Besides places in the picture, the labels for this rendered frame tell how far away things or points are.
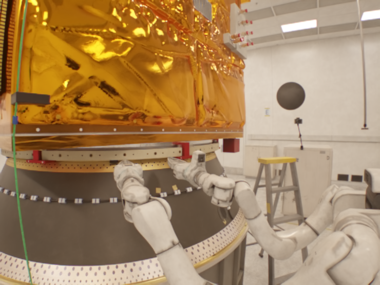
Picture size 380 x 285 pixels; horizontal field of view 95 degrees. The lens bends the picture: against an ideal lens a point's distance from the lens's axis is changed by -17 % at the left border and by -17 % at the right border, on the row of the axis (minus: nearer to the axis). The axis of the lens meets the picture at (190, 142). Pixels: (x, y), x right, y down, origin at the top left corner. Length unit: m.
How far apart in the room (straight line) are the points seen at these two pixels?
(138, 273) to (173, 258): 0.51
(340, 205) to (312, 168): 3.66
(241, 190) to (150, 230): 0.31
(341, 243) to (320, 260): 0.05
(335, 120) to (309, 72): 1.98
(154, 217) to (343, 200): 0.58
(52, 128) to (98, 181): 0.38
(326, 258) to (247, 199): 0.31
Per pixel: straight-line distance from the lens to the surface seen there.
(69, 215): 1.06
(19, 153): 1.30
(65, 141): 0.81
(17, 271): 1.19
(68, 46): 0.81
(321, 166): 4.43
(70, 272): 1.05
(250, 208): 0.70
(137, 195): 0.53
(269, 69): 8.89
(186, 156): 1.14
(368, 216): 0.62
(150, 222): 0.49
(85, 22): 0.88
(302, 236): 0.87
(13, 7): 0.88
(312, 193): 4.54
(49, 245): 1.10
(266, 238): 0.78
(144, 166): 1.07
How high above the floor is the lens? 1.80
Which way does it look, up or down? 3 degrees down
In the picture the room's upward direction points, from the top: straight up
